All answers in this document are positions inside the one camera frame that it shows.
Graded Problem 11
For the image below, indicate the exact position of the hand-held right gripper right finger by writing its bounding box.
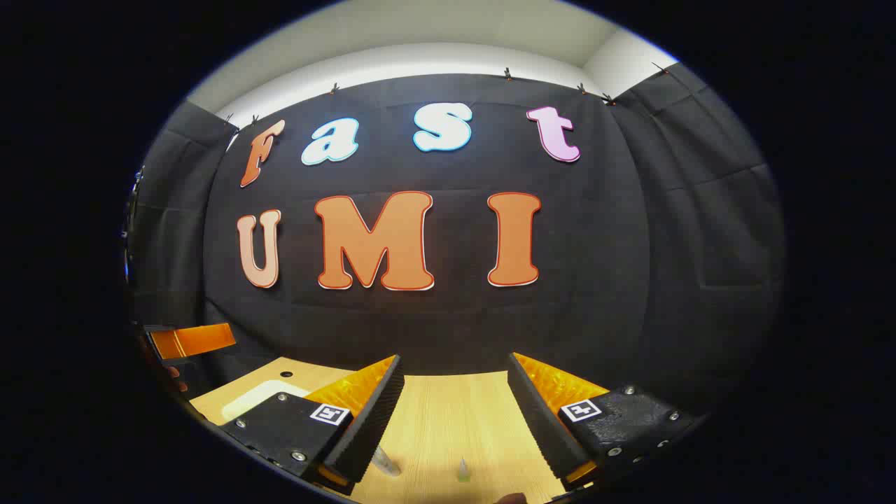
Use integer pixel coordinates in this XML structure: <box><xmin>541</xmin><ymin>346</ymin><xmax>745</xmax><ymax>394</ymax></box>
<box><xmin>506</xmin><ymin>351</ymin><xmax>703</xmax><ymax>492</ymax></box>

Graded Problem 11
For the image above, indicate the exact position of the plain white squeeze tube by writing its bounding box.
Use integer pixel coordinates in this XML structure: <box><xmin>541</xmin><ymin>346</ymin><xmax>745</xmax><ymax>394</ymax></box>
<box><xmin>371</xmin><ymin>448</ymin><xmax>404</xmax><ymax>479</ymax></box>

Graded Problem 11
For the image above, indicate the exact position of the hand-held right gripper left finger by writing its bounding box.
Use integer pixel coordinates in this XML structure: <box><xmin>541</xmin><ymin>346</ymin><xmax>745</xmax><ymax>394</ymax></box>
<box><xmin>219</xmin><ymin>353</ymin><xmax>407</xmax><ymax>496</ymax></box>

